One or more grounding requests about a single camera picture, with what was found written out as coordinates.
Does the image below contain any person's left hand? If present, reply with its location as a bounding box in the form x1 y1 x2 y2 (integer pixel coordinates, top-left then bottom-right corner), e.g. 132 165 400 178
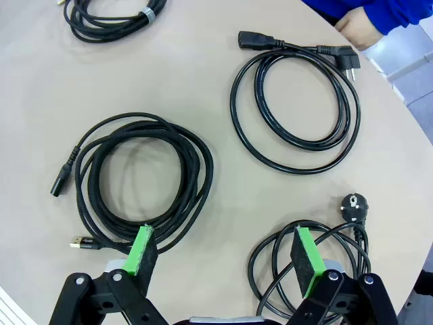
334 6 385 51

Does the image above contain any large braided black USB cable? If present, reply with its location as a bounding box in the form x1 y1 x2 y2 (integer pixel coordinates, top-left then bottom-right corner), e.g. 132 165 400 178
50 112 214 261

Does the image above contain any person's torso blue hoodie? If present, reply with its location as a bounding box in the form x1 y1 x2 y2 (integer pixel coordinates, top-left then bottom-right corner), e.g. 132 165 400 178
300 0 366 24

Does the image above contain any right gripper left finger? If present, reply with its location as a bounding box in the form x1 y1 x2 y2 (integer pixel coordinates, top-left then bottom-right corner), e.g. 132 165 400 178
49 224 170 325

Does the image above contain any small black USB cable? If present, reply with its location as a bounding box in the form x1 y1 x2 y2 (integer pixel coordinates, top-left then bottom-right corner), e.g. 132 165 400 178
53 0 167 44

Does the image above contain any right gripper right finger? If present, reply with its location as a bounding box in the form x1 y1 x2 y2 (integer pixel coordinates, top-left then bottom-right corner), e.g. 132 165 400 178
287 225 400 325

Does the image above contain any person's left forearm blue sleeve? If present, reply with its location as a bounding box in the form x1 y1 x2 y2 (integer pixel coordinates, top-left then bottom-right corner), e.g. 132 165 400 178
363 0 433 37

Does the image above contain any black power cord Schuko plug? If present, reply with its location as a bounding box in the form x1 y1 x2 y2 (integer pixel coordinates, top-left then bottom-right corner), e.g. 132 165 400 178
229 30 361 175
248 192 372 321

